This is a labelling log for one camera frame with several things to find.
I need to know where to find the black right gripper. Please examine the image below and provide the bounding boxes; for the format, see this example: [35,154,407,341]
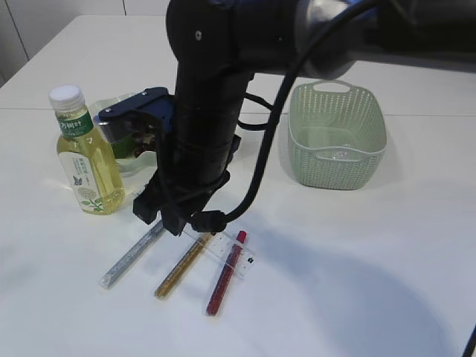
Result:
[132,170,229,236]

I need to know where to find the gold glitter pen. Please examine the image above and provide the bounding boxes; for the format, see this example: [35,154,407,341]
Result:
[155,233,214,300]

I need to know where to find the purple artificial grape bunch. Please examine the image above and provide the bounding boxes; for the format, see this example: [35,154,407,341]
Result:
[111,132,155,159]

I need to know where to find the clear plastic ruler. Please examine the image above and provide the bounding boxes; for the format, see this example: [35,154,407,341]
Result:
[182,225,256,280]

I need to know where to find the yellow tea bottle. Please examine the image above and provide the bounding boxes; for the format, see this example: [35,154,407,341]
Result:
[48,85,125,215]

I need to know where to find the silver glitter pen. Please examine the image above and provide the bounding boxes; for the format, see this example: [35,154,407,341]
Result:
[98,220,164,289]

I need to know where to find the clear plastic sheet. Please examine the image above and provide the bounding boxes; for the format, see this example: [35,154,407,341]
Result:
[317,147,364,161]

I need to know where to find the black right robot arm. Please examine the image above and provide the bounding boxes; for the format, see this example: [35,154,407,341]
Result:
[133,1,475,235]

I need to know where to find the red glitter pen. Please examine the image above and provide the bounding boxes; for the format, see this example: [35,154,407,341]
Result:
[206,231,247,316]

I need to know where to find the green woven plastic basket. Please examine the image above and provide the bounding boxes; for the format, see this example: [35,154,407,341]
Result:
[288,80,387,190]

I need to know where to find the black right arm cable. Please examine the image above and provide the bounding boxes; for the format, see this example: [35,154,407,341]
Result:
[189,0,387,234]

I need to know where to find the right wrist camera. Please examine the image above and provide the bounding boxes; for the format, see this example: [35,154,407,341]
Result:
[93,87,174,144]

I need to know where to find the black floor cables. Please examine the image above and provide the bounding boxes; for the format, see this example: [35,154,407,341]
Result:
[460,327,476,357]

